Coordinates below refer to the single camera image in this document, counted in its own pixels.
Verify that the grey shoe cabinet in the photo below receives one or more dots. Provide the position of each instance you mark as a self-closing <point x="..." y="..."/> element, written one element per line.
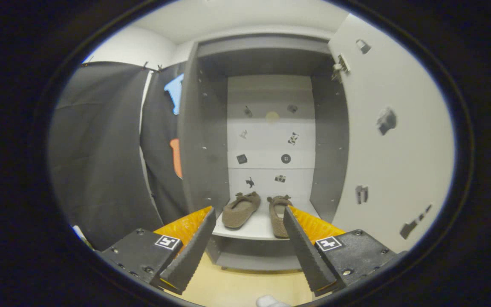
<point x="267" y="145"/>

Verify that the metal door hinge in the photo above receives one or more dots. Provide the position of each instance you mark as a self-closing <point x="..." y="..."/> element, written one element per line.
<point x="340" y="68"/>

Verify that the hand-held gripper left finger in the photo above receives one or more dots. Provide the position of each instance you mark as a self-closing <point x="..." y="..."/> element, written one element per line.
<point x="192" y="256"/>

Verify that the grey shoe cabinet door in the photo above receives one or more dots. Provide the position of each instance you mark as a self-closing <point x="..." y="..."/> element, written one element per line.
<point x="399" y="162"/>

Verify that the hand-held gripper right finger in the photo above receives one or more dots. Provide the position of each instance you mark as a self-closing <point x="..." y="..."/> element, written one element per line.
<point x="307" y="256"/>

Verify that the black backdrop cloth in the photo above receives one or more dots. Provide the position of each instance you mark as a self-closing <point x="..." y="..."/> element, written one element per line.
<point x="96" y="149"/>

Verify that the brown suede shoe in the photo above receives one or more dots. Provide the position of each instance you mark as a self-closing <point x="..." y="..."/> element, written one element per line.
<point x="277" y="217"/>
<point x="241" y="209"/>

